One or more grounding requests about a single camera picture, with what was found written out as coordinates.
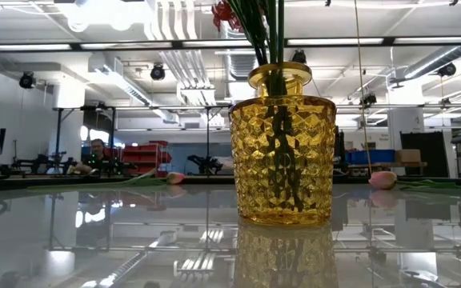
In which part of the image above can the silver ribbed ventilation duct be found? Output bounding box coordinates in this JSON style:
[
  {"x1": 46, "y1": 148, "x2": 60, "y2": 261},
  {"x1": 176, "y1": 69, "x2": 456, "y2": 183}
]
[{"x1": 222, "y1": 19, "x2": 262, "y2": 80}]

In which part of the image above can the thin tan hanging cord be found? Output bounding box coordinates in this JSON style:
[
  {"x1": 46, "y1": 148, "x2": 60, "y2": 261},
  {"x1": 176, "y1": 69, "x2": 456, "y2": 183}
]
[{"x1": 353, "y1": 0, "x2": 375, "y2": 179}]

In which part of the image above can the black background station frame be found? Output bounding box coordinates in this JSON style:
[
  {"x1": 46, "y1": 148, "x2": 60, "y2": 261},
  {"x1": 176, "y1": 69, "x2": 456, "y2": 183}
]
[{"x1": 52, "y1": 103, "x2": 234, "y2": 177}]

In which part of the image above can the black ceiling spotlight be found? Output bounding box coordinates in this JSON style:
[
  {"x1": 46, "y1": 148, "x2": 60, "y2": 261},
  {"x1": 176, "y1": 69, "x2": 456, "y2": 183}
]
[
  {"x1": 291, "y1": 49, "x2": 308, "y2": 65},
  {"x1": 150, "y1": 63, "x2": 166, "y2": 82},
  {"x1": 359, "y1": 93, "x2": 378, "y2": 108},
  {"x1": 18, "y1": 71, "x2": 37, "y2": 90},
  {"x1": 437, "y1": 62, "x2": 458, "y2": 78}
]

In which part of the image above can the red artificial flower bunch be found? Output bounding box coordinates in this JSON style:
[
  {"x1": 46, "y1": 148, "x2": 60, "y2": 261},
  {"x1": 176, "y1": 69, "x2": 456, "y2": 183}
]
[{"x1": 210, "y1": 0, "x2": 307, "y2": 214}]

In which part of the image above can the blue storage bin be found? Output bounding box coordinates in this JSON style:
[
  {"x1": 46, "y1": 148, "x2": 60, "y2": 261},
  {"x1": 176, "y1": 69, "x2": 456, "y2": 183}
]
[{"x1": 345, "y1": 149, "x2": 397, "y2": 166}]

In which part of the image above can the brown cardboard box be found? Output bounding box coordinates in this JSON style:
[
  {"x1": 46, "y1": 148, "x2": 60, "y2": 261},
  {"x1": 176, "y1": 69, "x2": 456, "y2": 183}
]
[{"x1": 395, "y1": 149, "x2": 423, "y2": 164}]

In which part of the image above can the pink tulip with green stem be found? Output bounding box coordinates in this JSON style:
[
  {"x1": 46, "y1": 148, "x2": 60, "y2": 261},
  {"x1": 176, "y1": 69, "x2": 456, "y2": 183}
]
[
  {"x1": 368, "y1": 170, "x2": 461, "y2": 192},
  {"x1": 26, "y1": 167, "x2": 186, "y2": 190}
]

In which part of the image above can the person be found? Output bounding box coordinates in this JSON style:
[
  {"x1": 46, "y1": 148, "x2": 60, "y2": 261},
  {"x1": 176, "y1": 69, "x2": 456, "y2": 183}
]
[{"x1": 68, "y1": 138, "x2": 116, "y2": 176}]

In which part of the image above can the white LED light strip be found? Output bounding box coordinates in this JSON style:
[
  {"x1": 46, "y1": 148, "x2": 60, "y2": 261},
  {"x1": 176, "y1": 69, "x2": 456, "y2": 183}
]
[
  {"x1": 287, "y1": 38, "x2": 384, "y2": 46},
  {"x1": 0, "y1": 43, "x2": 72, "y2": 51},
  {"x1": 182, "y1": 39, "x2": 252, "y2": 48},
  {"x1": 394, "y1": 36, "x2": 461, "y2": 44},
  {"x1": 80, "y1": 42, "x2": 174, "y2": 50}
]

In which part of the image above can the black background cabinet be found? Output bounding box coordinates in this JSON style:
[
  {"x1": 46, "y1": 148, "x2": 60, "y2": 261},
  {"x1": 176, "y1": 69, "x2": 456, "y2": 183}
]
[{"x1": 399, "y1": 130, "x2": 451, "y2": 178}]

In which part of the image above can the black overhead frame bar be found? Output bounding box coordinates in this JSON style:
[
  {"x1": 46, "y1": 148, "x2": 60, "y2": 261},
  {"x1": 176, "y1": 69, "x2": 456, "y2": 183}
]
[{"x1": 0, "y1": 36, "x2": 461, "y2": 52}]

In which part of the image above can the yellow textured glass vase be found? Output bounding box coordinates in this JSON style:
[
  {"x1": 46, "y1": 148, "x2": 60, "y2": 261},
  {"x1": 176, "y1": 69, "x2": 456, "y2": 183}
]
[{"x1": 228, "y1": 61, "x2": 338, "y2": 226}]

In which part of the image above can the wooden background bench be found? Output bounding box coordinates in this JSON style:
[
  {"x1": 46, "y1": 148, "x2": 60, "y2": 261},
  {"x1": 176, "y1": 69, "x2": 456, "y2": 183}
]
[{"x1": 344, "y1": 161, "x2": 429, "y2": 178}]

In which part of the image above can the red storage bin shelf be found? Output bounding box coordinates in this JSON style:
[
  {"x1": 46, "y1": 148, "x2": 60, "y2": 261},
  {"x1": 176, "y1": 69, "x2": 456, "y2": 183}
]
[{"x1": 122, "y1": 139, "x2": 173, "y2": 178}]

